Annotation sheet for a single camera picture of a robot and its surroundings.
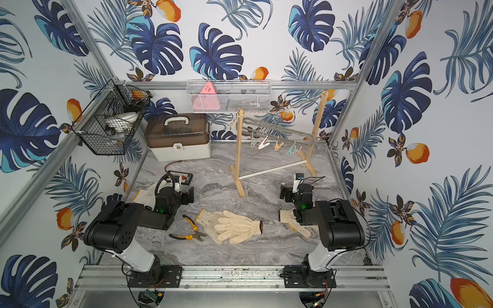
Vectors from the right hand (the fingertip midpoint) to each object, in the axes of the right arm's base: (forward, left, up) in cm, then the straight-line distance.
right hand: (293, 185), depth 97 cm
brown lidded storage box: (+16, +61, +18) cm, 66 cm away
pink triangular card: (+26, +42, +33) cm, 59 cm away
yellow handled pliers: (-24, +45, -3) cm, 51 cm away
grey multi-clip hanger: (+38, +11, +2) cm, 40 cm away
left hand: (-2, +55, +3) cm, 55 cm away
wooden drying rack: (+17, -12, -2) cm, 21 cm away
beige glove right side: (-16, +4, -3) cm, 16 cm away
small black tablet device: (+4, +56, -1) cm, 56 cm away
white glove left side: (-7, +73, 0) cm, 73 cm away
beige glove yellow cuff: (-20, +36, -4) cm, 41 cm away
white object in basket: (+9, +75, +33) cm, 82 cm away
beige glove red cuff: (-22, +27, -3) cm, 35 cm away
